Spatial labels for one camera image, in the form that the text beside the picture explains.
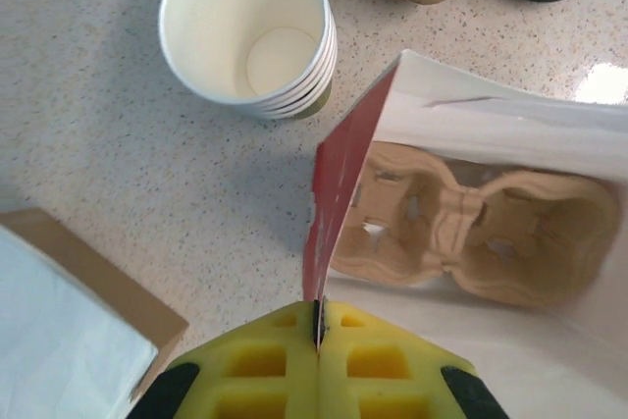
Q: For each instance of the red white paper gift bag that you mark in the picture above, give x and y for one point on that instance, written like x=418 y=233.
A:
x=539 y=134

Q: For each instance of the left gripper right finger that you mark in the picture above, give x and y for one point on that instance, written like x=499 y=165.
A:
x=333 y=389

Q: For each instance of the brown cardboard tray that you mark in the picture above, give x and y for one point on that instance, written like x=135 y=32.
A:
x=98 y=262

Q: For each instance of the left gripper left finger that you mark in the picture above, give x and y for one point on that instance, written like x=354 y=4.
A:
x=294 y=340

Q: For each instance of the stack of paper cups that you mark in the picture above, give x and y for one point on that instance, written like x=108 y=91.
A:
x=235 y=7

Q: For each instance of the white napkin stack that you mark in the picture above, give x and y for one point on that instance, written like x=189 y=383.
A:
x=49 y=330

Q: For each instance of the pulp cup carrier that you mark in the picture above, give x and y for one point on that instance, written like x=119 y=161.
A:
x=456 y=223

